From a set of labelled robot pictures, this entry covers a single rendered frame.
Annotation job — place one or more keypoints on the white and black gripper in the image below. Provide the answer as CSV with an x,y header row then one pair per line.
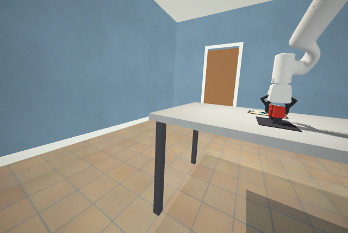
x,y
279,93

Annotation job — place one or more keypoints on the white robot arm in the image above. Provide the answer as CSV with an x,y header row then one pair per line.
x,y
318,16

